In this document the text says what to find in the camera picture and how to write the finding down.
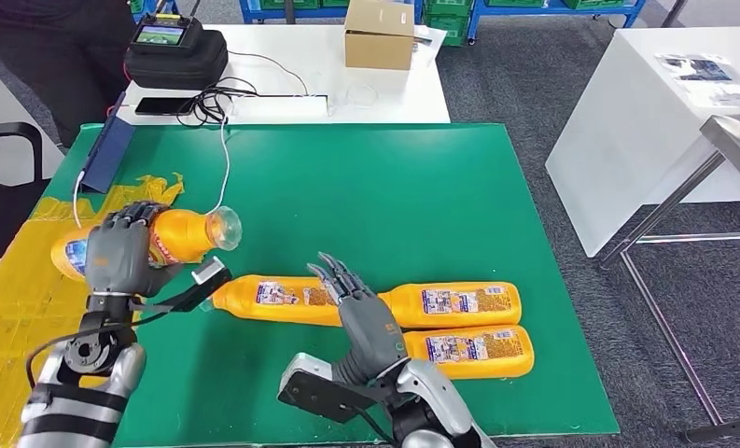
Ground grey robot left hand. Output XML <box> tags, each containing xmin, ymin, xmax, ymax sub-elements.
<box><xmin>83</xmin><ymin>202</ymin><xmax>188</xmax><ymax>300</ymax></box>

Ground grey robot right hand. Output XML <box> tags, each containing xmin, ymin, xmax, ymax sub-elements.
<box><xmin>306</xmin><ymin>251</ymin><xmax>409</xmax><ymax>385</ymax></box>

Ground orange detergent bottle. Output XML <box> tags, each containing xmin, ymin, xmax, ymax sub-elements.
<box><xmin>211</xmin><ymin>274</ymin><xmax>346</xmax><ymax>329</ymax></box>
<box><xmin>400</xmin><ymin>324</ymin><xmax>536</xmax><ymax>380</ymax></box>
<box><xmin>50</xmin><ymin>205</ymin><xmax>244</xmax><ymax>283</ymax></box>
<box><xmin>375</xmin><ymin>282</ymin><xmax>524</xmax><ymax>330</ymax></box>

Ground black chair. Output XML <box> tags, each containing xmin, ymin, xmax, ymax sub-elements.
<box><xmin>0</xmin><ymin>121</ymin><xmax>52</xmax><ymax>298</ymax></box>

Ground yellow taped sheet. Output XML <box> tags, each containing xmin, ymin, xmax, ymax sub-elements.
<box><xmin>0</xmin><ymin>173</ymin><xmax>186</xmax><ymax>448</ymax></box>

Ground green table mat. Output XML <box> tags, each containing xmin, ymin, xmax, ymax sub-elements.
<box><xmin>35</xmin><ymin>122</ymin><xmax>621</xmax><ymax>448</ymax></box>

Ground white table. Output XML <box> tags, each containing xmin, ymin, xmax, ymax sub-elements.
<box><xmin>544</xmin><ymin>25</ymin><xmax>740</xmax><ymax>259</ymax></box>
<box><xmin>0</xmin><ymin>52</ymin><xmax>64</xmax><ymax>187</ymax></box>

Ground black smartphone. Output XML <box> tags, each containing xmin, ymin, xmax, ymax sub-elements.
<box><xmin>134</xmin><ymin>96</ymin><xmax>196</xmax><ymax>117</ymax></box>

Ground black carrying case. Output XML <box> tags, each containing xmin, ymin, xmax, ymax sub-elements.
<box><xmin>123</xmin><ymin>27</ymin><xmax>230</xmax><ymax>91</ymax></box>

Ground person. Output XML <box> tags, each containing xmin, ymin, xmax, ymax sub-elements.
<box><xmin>0</xmin><ymin>0</ymin><xmax>137</xmax><ymax>149</ymax></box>

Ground white power strip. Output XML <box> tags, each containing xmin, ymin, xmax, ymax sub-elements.
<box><xmin>227</xmin><ymin>95</ymin><xmax>330</xmax><ymax>121</ymax></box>

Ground black controller with screen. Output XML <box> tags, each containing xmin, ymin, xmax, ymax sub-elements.
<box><xmin>129</xmin><ymin>0</ymin><xmax>202</xmax><ymax>54</ymax></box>

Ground blue shelf rack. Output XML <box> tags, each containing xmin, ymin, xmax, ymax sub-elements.
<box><xmin>468</xmin><ymin>0</ymin><xmax>646</xmax><ymax>45</ymax></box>
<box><xmin>239</xmin><ymin>0</ymin><xmax>424</xmax><ymax>24</ymax></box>
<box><xmin>135</xmin><ymin>0</ymin><xmax>179</xmax><ymax>20</ymax></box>

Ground white desk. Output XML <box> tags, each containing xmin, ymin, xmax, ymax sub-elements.
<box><xmin>116</xmin><ymin>23</ymin><xmax>451</xmax><ymax>127</ymax></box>

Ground brown cardboard box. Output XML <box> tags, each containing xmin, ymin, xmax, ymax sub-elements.
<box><xmin>343</xmin><ymin>0</ymin><xmax>415</xmax><ymax>71</ymax></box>

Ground clear bag with papers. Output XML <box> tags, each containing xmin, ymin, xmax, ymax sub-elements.
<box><xmin>409</xmin><ymin>25</ymin><xmax>448</xmax><ymax>66</ymax></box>

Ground plastic bag with leaflets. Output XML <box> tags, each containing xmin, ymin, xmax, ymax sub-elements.
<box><xmin>653</xmin><ymin>52</ymin><xmax>740</xmax><ymax>106</ymax></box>

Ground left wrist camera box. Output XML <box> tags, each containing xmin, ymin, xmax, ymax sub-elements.
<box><xmin>140</xmin><ymin>256</ymin><xmax>233</xmax><ymax>314</ymax></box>

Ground white charging cable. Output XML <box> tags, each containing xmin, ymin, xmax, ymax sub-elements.
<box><xmin>72</xmin><ymin>117</ymin><xmax>231</xmax><ymax>230</ymax></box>

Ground black cable bundle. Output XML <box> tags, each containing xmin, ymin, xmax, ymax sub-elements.
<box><xmin>176</xmin><ymin>77</ymin><xmax>328</xmax><ymax>129</ymax></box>

